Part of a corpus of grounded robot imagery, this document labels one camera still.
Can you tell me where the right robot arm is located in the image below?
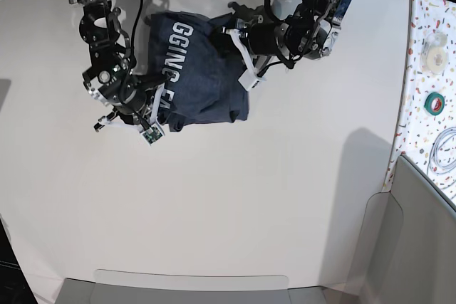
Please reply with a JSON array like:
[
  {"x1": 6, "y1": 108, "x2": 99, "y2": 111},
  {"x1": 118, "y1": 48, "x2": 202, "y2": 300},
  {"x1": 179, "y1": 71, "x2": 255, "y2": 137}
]
[{"x1": 68, "y1": 0, "x2": 170, "y2": 145}]

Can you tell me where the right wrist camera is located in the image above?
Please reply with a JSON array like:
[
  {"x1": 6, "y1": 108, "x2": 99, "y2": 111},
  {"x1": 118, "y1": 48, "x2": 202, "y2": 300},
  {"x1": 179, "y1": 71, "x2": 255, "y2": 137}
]
[{"x1": 140, "y1": 123, "x2": 165, "y2": 145}]

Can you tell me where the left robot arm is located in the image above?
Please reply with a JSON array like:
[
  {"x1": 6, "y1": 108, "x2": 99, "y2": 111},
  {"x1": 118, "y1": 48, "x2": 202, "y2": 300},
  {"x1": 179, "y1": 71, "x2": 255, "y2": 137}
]
[{"x1": 209, "y1": 0, "x2": 352, "y2": 90}]

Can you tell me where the navy blue t-shirt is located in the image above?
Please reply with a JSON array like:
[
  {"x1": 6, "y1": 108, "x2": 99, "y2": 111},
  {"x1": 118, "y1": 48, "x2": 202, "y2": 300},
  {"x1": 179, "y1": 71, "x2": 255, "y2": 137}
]
[{"x1": 147, "y1": 11, "x2": 249, "y2": 132}]

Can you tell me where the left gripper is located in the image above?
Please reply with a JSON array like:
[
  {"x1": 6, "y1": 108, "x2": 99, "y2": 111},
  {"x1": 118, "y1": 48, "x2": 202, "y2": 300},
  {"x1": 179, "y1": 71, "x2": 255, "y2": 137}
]
[{"x1": 209, "y1": 1, "x2": 267, "y2": 78}]

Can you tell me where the white coiled cable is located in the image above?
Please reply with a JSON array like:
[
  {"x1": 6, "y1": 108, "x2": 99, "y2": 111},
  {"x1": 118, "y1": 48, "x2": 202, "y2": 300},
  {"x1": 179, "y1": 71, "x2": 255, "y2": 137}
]
[{"x1": 425, "y1": 126, "x2": 456, "y2": 179}]

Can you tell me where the grey tray bottom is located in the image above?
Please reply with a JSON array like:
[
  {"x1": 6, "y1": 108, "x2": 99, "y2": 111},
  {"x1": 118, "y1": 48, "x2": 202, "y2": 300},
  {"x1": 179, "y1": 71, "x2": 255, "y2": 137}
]
[{"x1": 56, "y1": 269, "x2": 339, "y2": 303}]

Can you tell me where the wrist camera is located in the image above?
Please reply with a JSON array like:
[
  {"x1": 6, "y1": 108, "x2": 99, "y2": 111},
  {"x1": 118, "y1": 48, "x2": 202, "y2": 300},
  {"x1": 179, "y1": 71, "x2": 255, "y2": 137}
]
[
  {"x1": 238, "y1": 70, "x2": 265, "y2": 92},
  {"x1": 140, "y1": 123, "x2": 165, "y2": 145}
]

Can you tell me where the grey bin right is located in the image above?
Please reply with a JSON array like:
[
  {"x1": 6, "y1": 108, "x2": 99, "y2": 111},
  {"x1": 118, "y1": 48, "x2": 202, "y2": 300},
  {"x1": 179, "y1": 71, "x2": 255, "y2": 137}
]
[{"x1": 350, "y1": 157, "x2": 455, "y2": 303}]

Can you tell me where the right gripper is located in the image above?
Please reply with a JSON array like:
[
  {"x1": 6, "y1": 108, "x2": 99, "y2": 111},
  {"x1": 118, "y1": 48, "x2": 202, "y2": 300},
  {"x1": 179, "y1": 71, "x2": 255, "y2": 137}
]
[{"x1": 92, "y1": 72, "x2": 171, "y2": 134}]

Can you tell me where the green tape roll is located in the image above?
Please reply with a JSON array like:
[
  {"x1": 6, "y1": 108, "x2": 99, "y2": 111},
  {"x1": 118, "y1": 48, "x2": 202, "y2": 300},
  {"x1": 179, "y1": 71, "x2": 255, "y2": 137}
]
[{"x1": 424, "y1": 92, "x2": 445, "y2": 116}]

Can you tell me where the clear tape roll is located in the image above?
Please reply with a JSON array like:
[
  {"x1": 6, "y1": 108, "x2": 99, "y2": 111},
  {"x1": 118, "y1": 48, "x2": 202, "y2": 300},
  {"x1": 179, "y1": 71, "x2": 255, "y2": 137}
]
[{"x1": 420, "y1": 31, "x2": 449, "y2": 75}]

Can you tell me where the confetti patterned side cloth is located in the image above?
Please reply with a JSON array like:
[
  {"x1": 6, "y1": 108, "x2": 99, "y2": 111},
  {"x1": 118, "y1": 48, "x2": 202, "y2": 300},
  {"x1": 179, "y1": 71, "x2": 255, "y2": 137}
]
[{"x1": 383, "y1": 0, "x2": 455, "y2": 201}]

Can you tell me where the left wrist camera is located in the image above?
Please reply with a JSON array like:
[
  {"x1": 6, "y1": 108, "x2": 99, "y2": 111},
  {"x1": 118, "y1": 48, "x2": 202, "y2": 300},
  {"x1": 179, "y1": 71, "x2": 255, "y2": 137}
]
[{"x1": 238, "y1": 70, "x2": 265, "y2": 92}]

